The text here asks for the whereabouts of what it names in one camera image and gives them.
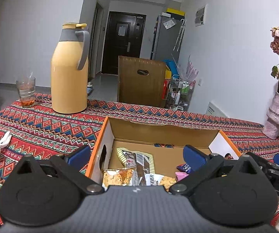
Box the silver striped snack bar packet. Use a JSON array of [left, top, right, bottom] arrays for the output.
[[116, 147, 155, 186]]

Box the white oat crisp packet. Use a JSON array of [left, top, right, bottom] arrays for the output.
[[102, 167, 176, 191]]

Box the pink flower vase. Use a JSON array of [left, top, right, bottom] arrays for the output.
[[262, 92, 279, 139]]

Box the blue orange snack packet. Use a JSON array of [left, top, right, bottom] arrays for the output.
[[176, 163, 193, 174]]

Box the patterned red tablecloth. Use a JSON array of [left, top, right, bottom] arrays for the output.
[[0, 92, 279, 232]]

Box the red orange cardboard box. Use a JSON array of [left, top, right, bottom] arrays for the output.
[[85, 117, 241, 186]]

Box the glass cup with tea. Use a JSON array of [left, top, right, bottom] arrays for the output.
[[16, 75, 36, 108]]

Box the yellow thermos jug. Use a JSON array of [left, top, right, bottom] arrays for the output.
[[51, 23, 90, 114]]

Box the brown cardboard box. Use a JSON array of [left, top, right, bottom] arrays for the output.
[[117, 56, 166, 107]]

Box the grey refrigerator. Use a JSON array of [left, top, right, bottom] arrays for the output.
[[150, 12, 184, 61]]

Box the black entrance door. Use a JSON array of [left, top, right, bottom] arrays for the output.
[[101, 11, 146, 75]]

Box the wire storage basket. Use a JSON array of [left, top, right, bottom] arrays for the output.
[[165, 75, 196, 111]]

